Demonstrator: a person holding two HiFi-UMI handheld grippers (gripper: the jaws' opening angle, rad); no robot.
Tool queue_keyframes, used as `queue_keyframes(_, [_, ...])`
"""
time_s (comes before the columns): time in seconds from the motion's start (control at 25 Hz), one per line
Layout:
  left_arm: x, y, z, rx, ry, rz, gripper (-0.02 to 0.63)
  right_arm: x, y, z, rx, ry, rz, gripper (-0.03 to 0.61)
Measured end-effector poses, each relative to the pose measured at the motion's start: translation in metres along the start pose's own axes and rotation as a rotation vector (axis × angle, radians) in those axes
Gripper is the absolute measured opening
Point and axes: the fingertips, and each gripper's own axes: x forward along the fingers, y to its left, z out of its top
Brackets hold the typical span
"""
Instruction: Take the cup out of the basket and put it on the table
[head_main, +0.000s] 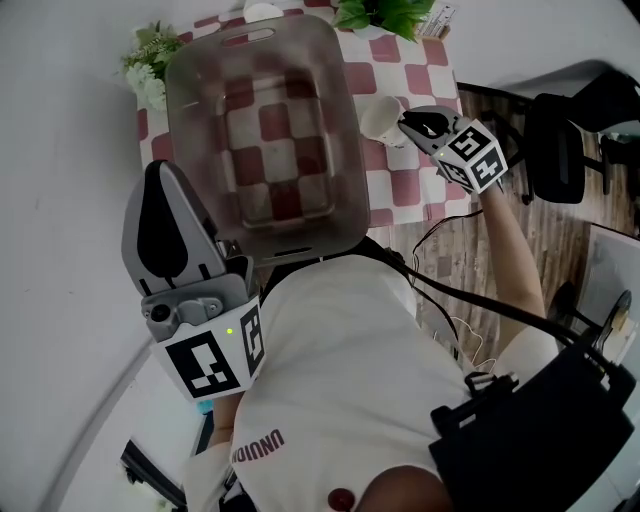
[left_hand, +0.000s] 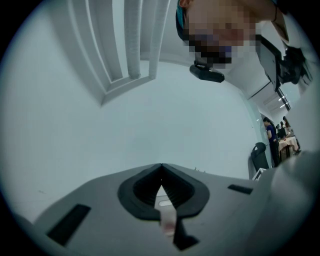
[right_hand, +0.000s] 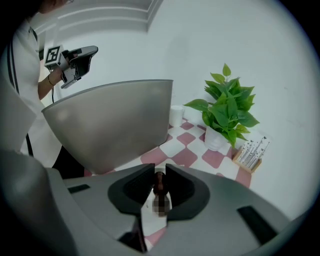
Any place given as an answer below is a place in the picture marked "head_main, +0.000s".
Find person's left forearm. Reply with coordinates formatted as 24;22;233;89
212;394;246;446

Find black shoulder pack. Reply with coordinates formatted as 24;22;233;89
428;344;639;512

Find person's black trousers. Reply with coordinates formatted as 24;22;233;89
349;234;401;271

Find red round pendant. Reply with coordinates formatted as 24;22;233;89
328;488;357;512

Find white flower bouquet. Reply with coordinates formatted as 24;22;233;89
119;19;186;112

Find person's right forearm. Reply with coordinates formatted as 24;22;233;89
472;184;549;321

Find red white checkered tablecloth table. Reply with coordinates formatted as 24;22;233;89
137;0;474;229

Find thick black cable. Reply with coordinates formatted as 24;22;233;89
384;249;621;371

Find black window frame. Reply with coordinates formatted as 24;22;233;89
119;437;189;512

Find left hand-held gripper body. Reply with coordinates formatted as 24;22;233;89
140;238;266;404

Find grey desk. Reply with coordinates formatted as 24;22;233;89
579;222;640;361

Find person's white shirt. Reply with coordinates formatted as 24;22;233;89
182;254;561;512

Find black office chair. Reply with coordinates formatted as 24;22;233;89
457;62;640;206

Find white cup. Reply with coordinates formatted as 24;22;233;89
359;96;411;147

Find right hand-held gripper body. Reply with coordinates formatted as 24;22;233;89
431;117;509;196

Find translucent grey plastic tub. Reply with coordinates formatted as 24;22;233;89
163;13;372;261

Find green leafy plant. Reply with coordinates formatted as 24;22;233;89
330;0;437;44

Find white round container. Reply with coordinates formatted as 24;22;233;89
242;0;284;24

